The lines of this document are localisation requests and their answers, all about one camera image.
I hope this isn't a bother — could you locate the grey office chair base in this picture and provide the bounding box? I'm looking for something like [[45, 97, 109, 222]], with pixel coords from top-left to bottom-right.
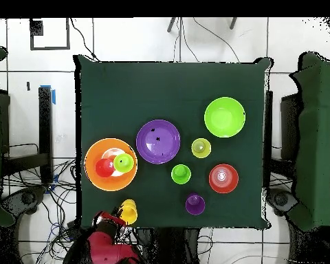
[[265, 188, 299, 217]]

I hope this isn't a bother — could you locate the large yellow-orange bowl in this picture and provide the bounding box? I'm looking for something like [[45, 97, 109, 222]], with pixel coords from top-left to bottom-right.
[[83, 137, 138, 192]]

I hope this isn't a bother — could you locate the light green tapered cup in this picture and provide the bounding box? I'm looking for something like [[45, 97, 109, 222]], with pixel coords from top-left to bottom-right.
[[113, 153, 135, 174]]

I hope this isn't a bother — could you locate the black box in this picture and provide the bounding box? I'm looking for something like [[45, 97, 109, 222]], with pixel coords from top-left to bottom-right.
[[280, 92, 302, 162]]

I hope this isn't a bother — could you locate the green bowl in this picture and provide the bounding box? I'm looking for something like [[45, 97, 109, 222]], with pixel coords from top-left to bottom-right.
[[203, 96, 247, 138]]

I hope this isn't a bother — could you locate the purple cup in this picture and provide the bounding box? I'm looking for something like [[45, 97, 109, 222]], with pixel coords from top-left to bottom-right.
[[185, 192, 206, 216]]

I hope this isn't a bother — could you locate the black stand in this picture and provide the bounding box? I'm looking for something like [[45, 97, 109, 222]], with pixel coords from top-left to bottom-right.
[[0, 85, 54, 184]]

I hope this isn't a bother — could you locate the orange-red cup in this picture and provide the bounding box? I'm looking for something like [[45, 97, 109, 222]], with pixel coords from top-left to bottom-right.
[[95, 158, 116, 178]]

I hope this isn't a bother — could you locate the dark green tablecloth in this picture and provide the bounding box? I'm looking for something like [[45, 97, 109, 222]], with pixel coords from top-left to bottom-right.
[[75, 54, 273, 230]]

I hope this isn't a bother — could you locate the black power strip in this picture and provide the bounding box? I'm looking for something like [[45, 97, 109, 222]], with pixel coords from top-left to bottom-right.
[[67, 219, 82, 241]]

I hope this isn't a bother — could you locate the blue tape strip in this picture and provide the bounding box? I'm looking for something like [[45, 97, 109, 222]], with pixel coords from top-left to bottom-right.
[[39, 84, 56, 105]]

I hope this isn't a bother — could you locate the purple bowl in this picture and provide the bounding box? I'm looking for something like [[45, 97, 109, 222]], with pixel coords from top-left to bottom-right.
[[135, 119, 182, 165]]

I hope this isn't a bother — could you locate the green stepped cup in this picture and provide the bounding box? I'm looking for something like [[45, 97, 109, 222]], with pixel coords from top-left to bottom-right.
[[170, 164, 192, 186]]

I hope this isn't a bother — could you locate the yellow-orange stepped cup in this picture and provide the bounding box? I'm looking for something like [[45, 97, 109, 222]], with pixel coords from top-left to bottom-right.
[[118, 199, 139, 226]]

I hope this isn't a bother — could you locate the dark office chair base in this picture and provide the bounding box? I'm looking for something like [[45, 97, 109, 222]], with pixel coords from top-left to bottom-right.
[[1, 186, 47, 223]]

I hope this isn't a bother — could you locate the yellow tapered cup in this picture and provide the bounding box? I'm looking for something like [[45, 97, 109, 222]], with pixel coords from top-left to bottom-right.
[[191, 137, 212, 160]]

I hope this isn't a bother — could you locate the orange-red bowl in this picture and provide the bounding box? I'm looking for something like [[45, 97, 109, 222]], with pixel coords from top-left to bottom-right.
[[208, 163, 239, 195]]

